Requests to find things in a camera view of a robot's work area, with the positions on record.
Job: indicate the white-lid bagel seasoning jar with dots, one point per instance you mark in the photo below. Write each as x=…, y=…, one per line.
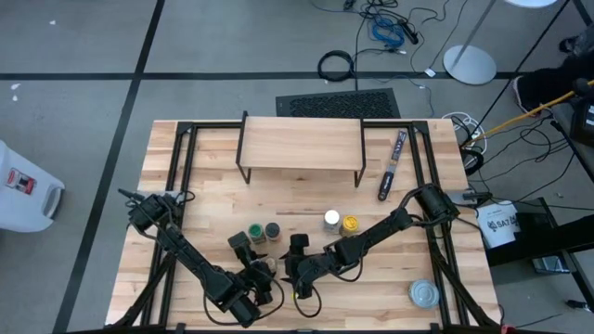
x=331, y=217

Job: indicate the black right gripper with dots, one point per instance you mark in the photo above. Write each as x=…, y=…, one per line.
x=304, y=269

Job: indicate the yellow-lid chili onion bottle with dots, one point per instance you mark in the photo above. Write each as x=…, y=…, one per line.
x=349, y=224

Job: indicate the white plastic bin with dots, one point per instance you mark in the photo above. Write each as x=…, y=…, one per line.
x=28, y=185

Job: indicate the black side table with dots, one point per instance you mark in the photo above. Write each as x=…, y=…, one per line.
x=547, y=236

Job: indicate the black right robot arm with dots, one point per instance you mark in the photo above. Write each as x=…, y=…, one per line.
x=380, y=227

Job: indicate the black chair base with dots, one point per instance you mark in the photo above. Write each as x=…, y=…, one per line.
x=575, y=45

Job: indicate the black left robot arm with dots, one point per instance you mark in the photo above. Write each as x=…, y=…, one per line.
x=185, y=250

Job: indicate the black aluminium table frame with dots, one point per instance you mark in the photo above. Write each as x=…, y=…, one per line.
x=420, y=126

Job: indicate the round silver tin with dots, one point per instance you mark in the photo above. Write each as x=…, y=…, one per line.
x=423, y=293

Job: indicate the green-lid oregano jar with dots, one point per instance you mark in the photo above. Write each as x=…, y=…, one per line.
x=255, y=230

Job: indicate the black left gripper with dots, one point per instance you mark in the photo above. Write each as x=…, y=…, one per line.
x=261, y=285

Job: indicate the person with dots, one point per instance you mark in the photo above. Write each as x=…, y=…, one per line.
x=552, y=83

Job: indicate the wooden shelf with black legs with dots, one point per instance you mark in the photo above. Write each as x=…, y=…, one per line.
x=301, y=144

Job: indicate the round-base standing table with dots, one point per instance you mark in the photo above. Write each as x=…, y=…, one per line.
x=468, y=65

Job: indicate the orange black-lid spice bottle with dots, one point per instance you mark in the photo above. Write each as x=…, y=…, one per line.
x=272, y=229

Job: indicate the black perforated floor mat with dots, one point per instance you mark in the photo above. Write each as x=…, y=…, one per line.
x=339, y=104

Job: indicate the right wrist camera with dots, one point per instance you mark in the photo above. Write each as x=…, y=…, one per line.
x=299, y=242

